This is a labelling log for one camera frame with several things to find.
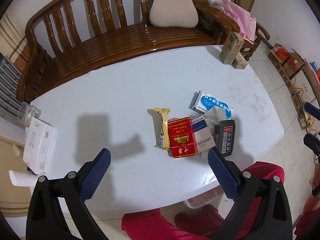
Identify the black warning-label box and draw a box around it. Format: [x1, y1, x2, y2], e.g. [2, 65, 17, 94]
[214, 120, 235, 157]

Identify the white tissue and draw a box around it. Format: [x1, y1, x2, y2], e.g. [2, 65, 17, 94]
[203, 107, 226, 133]

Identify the white blue medicine box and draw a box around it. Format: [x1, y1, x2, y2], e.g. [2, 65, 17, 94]
[191, 115, 216, 153]

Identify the blue cartoon medicine box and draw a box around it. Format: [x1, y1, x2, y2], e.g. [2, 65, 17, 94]
[193, 90, 233, 119]

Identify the red cigarette box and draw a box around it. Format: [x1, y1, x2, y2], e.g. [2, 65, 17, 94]
[168, 117, 198, 158]

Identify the yellow snack wrapper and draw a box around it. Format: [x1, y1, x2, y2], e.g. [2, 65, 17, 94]
[153, 107, 170, 150]

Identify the white red trash bag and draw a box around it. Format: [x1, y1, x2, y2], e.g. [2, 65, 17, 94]
[184, 186, 224, 210]

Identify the cardboard boxes pile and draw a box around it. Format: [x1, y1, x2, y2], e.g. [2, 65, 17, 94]
[268, 43, 319, 134]

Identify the white product box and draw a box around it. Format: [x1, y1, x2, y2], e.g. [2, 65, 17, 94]
[23, 117, 54, 174]

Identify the small brown drink carton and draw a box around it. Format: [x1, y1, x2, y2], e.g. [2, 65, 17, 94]
[232, 52, 247, 69]

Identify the tall green drink carton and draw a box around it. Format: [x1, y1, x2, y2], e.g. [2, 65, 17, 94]
[220, 32, 245, 64]

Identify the pink plastic bag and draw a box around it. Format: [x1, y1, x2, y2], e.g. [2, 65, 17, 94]
[222, 0, 257, 44]

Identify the glass jar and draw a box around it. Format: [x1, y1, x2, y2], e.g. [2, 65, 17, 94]
[17, 102, 41, 127]

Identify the wooden armchair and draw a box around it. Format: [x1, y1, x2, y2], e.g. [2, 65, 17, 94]
[190, 0, 271, 62]

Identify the grey radiator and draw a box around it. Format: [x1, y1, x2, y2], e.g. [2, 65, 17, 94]
[0, 56, 23, 128]

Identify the beige cushion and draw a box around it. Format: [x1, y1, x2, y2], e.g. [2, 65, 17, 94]
[149, 0, 199, 28]

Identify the beige curtain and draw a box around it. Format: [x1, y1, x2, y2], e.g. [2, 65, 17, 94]
[0, 10, 29, 72]

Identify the long wooden bench sofa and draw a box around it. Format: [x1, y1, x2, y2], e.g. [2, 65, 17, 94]
[16, 0, 221, 103]

